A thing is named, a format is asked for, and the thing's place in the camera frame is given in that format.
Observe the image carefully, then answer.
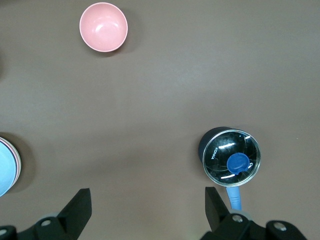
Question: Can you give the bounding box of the dark pot with blue handle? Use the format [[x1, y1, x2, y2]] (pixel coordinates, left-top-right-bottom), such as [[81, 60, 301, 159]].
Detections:
[[198, 126, 262, 213]]

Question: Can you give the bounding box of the pink bowl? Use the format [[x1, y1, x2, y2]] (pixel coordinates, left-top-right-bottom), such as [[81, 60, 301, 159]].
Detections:
[[79, 2, 129, 53]]

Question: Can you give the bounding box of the glass lid with blue knob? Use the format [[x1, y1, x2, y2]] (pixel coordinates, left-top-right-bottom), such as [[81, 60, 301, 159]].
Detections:
[[202, 129, 262, 187]]

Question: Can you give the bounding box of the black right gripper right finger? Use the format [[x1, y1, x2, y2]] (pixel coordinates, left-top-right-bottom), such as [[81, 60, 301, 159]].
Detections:
[[199, 186, 269, 240]]

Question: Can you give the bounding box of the blue plate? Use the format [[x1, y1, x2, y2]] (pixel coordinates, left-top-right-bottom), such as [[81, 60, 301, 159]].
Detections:
[[0, 140, 17, 198]]

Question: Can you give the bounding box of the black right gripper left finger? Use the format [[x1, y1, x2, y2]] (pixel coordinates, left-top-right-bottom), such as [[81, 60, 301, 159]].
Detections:
[[17, 188, 93, 240]]

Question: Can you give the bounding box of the beige plate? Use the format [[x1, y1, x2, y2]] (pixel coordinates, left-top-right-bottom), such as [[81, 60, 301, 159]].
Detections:
[[0, 136, 23, 188]]

